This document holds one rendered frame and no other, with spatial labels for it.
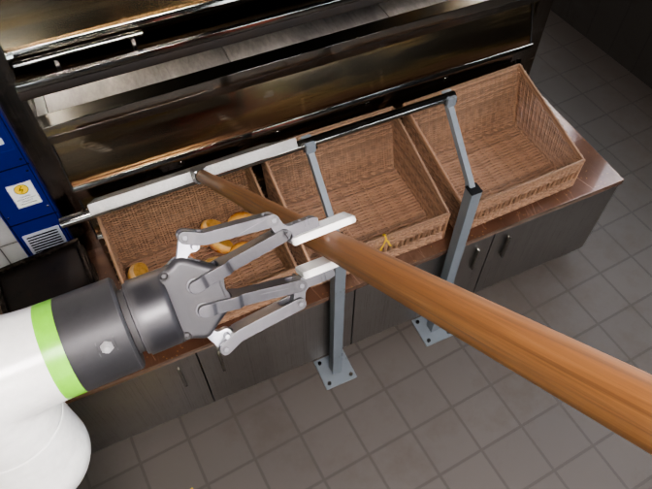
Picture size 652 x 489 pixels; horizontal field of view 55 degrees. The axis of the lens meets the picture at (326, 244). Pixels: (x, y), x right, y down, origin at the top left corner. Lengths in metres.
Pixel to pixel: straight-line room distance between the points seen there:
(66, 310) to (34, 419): 0.10
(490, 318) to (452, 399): 2.34
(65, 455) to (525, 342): 0.48
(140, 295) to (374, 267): 0.22
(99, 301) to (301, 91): 1.72
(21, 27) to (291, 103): 0.88
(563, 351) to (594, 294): 2.81
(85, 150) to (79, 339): 1.59
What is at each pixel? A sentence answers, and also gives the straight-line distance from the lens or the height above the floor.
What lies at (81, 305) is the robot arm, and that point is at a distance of 0.59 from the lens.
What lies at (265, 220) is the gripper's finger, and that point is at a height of 2.00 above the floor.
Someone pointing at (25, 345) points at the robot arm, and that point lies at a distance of 0.58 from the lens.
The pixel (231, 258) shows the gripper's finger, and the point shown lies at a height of 1.98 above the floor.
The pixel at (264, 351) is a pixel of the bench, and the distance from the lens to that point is 2.36.
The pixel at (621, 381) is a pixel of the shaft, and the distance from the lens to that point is 0.30.
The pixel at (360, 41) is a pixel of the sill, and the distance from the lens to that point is 2.21.
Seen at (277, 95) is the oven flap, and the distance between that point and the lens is 2.20.
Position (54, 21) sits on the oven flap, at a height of 1.50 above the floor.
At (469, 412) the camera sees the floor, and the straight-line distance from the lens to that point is 2.70.
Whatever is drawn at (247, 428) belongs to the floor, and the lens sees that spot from 2.63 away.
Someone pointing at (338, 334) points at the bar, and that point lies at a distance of 2.37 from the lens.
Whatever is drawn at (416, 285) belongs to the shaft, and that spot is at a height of 2.10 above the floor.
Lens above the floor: 2.47
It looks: 55 degrees down
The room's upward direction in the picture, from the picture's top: straight up
